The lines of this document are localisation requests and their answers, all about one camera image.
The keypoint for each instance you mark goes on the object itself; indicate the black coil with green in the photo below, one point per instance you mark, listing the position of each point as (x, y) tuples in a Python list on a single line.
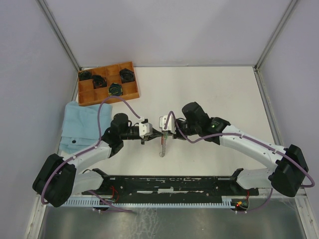
[(115, 89)]

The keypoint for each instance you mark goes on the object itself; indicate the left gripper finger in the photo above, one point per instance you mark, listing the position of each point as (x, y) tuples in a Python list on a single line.
[(154, 131), (153, 136)]

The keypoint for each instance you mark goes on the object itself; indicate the black coil top left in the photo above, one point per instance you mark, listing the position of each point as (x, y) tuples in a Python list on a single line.
[(84, 75)]

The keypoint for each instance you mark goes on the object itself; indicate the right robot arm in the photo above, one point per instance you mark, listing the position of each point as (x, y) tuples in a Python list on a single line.
[(284, 170)]

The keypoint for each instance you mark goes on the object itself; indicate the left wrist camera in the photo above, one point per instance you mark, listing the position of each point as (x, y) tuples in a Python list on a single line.
[(145, 128)]

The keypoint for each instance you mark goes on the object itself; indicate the wooden compartment tray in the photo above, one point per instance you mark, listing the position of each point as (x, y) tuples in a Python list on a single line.
[(87, 95)]

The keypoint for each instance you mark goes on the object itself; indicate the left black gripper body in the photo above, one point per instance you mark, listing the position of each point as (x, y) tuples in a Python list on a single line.
[(145, 139)]

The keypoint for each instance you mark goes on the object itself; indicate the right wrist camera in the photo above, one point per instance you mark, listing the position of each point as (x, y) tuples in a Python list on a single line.
[(166, 124)]

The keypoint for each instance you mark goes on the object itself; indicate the black coil top right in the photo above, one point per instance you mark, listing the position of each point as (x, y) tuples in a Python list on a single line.
[(127, 76)]

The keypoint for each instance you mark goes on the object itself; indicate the light blue cloth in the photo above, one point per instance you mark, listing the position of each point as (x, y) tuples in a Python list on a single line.
[(80, 127)]

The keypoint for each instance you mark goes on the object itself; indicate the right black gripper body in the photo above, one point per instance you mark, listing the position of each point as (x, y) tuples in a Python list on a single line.
[(178, 134)]

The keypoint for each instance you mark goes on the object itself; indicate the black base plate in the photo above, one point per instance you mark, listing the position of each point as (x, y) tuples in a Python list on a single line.
[(172, 189)]

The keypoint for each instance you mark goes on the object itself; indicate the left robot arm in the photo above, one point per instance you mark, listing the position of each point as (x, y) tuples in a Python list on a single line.
[(61, 178)]

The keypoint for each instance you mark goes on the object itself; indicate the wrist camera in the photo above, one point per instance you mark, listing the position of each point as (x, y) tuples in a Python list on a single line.
[(166, 124), (145, 128)]

